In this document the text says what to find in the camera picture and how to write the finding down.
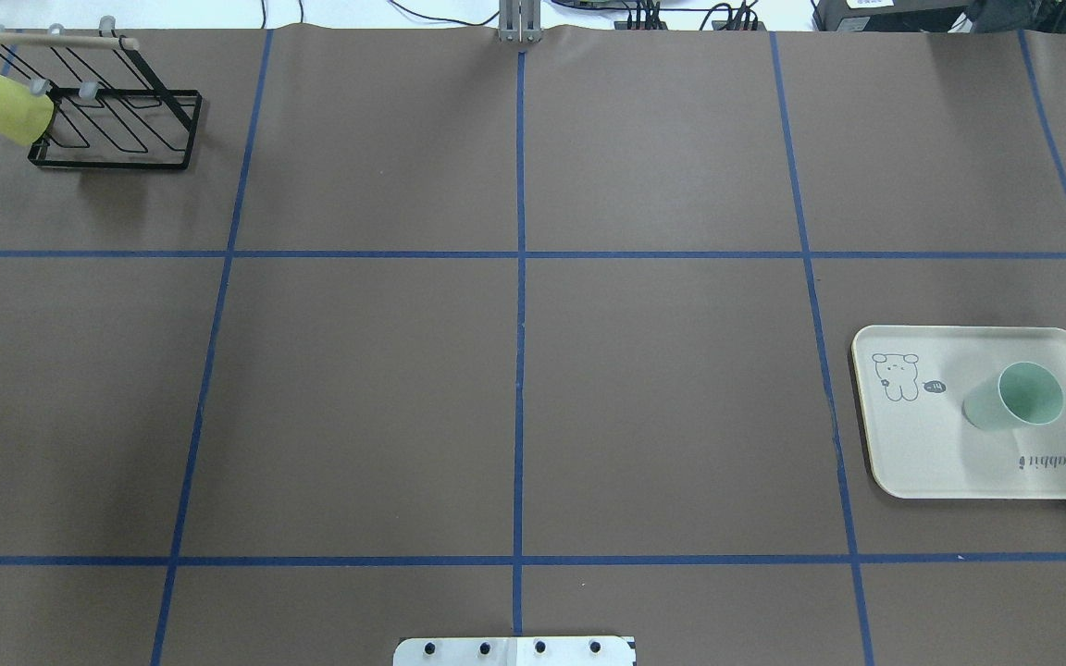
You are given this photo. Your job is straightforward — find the green cup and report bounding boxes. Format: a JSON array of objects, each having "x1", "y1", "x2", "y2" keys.
[{"x1": 962, "y1": 362, "x2": 1066, "y2": 431}]

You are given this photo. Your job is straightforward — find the cream rabbit tray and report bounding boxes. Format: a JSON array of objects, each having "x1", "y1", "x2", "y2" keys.
[{"x1": 851, "y1": 325, "x2": 1066, "y2": 500}]

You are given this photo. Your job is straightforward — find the yellow cup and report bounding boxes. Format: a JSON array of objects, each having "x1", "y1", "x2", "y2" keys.
[{"x1": 0, "y1": 75, "x2": 56, "y2": 147}]

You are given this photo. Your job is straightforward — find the black power box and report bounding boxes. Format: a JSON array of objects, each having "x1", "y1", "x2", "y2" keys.
[{"x1": 811, "y1": 1, "x2": 970, "y2": 33}]

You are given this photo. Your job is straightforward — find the aluminium frame post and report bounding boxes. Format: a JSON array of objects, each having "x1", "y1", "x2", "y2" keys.
[{"x1": 498, "y1": 0, "x2": 544, "y2": 43}]

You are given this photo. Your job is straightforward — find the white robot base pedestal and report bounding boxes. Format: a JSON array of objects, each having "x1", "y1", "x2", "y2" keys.
[{"x1": 392, "y1": 635, "x2": 637, "y2": 665}]

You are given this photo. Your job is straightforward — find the black wire cup rack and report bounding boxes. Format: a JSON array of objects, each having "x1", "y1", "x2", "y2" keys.
[{"x1": 0, "y1": 16, "x2": 204, "y2": 170}]

